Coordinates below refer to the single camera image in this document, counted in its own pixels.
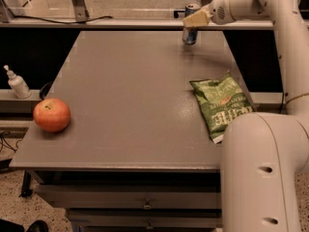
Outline grey lower drawer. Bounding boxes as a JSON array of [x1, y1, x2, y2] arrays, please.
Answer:
[[66, 209, 222, 228]]

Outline metal bracket left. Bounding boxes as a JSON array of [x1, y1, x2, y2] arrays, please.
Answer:
[[71, 0, 90, 23]]

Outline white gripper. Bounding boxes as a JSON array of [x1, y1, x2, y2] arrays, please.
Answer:
[[183, 0, 236, 28]]

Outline black floor cables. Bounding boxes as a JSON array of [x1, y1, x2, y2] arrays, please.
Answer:
[[0, 130, 23, 154]]

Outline grey drawer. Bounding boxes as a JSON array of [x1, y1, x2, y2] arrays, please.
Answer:
[[36, 185, 221, 210], [66, 209, 222, 228]]

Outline blue silver redbull can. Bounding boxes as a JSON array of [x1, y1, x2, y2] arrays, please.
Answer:
[[183, 3, 201, 45]]

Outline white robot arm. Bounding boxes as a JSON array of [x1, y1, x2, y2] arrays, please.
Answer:
[[183, 0, 309, 232]]

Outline red apple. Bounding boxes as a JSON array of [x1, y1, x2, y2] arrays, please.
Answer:
[[33, 99, 70, 132]]

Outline green jalapeno chip bag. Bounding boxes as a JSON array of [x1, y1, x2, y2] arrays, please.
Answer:
[[190, 72, 253, 144]]

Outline white pump bottle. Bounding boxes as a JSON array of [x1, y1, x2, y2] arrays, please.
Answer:
[[4, 65, 31, 99]]

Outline black shoe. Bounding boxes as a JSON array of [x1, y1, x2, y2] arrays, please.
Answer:
[[26, 220, 49, 232]]

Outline black cable on ledge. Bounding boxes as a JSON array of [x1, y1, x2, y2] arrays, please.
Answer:
[[9, 14, 114, 25]]

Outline grey top drawer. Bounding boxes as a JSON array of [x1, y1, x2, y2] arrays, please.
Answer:
[[36, 185, 221, 210]]

